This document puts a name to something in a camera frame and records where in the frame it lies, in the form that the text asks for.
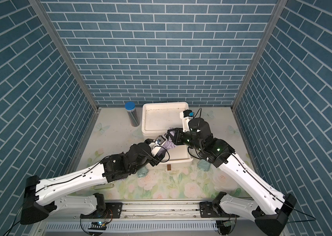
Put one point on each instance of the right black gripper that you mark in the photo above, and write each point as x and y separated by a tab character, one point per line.
177	139

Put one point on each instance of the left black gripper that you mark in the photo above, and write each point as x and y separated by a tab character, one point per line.
157	159

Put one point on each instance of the purple umbrella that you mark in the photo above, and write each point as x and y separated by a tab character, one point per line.
168	144

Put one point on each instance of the white plastic drawer cabinet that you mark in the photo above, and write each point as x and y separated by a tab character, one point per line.
157	118

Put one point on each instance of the green umbrella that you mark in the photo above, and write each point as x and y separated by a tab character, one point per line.
204	165
142	172

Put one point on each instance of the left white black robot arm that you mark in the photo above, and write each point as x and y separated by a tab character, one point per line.
40	195

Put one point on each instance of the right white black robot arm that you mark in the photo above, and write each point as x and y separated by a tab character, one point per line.
269	209

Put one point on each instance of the floral table mat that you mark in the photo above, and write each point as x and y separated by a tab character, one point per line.
114	134

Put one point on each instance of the blue lid pencil tube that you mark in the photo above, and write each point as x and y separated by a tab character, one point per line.
132	113

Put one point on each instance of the green circuit board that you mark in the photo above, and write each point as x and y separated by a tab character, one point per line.
97	225

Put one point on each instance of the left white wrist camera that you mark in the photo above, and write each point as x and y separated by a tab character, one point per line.
158	141

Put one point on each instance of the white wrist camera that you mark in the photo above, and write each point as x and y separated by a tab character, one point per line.
158	141
186	116

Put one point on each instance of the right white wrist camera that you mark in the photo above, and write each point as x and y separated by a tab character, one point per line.
186	116

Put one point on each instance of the metal base rail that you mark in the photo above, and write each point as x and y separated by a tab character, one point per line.
70	208

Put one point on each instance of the white slotted cable duct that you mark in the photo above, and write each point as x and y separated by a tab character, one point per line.
134	226

